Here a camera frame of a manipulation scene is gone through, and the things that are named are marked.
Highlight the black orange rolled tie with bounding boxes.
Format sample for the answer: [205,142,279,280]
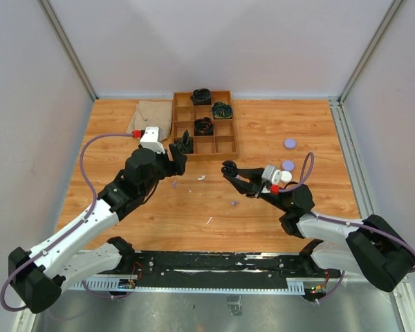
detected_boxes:
[194,117,214,136]

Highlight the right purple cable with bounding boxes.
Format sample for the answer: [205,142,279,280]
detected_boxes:
[271,151,415,274]

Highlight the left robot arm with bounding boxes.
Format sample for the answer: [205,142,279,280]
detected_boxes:
[0,144,187,313]

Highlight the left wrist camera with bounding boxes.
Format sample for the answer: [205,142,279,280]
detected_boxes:
[140,127,165,154]

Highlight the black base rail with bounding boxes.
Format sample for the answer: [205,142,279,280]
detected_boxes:
[122,251,324,291]

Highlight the wooden compartment tray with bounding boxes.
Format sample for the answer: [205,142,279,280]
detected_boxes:
[172,89,239,162]

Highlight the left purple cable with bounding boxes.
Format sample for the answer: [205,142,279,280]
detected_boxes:
[0,129,141,311]

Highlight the blue yellow rolled tie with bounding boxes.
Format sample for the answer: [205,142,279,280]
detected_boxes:
[212,102,233,120]

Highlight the purple earbud case far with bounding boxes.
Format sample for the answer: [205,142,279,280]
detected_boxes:
[284,138,297,149]

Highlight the white earbud case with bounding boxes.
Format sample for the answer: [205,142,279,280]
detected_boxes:
[280,170,293,183]

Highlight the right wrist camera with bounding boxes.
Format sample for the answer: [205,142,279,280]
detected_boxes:
[261,165,282,185]

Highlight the purple cable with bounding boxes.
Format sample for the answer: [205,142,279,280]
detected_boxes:
[0,129,141,311]
[271,151,415,274]

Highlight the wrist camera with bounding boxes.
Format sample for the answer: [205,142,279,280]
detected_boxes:
[261,165,282,185]
[140,127,165,154]

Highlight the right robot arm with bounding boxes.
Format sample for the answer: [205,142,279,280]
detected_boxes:
[221,160,415,292]

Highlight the purple earbud case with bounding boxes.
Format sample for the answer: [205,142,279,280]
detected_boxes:
[284,138,297,149]
[282,160,295,172]

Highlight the beige folded cloth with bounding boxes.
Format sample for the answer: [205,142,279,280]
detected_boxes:
[126,100,172,141]

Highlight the dark floral folded tie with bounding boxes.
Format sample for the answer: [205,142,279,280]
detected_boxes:
[174,130,194,154]

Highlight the black earbud case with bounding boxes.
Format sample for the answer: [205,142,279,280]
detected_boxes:
[221,160,238,178]

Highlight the black rolled tie top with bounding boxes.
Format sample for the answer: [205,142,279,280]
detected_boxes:
[190,89,212,106]

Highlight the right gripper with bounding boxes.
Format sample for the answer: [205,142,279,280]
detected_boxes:
[223,167,291,212]

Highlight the purple earbud case near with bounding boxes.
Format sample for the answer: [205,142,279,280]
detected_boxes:
[282,160,295,172]

